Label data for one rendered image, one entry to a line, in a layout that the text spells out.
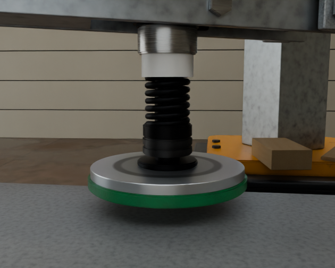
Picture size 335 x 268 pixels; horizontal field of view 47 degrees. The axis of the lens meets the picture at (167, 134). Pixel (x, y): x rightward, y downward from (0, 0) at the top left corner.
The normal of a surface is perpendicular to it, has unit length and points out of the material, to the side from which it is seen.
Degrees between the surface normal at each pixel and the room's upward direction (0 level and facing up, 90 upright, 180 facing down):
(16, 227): 0
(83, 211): 0
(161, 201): 90
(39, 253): 0
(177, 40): 90
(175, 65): 90
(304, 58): 90
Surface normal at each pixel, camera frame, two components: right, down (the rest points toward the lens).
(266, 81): -0.92, 0.05
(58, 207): 0.00, -0.99
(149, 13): 0.21, 0.14
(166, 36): -0.08, 0.14
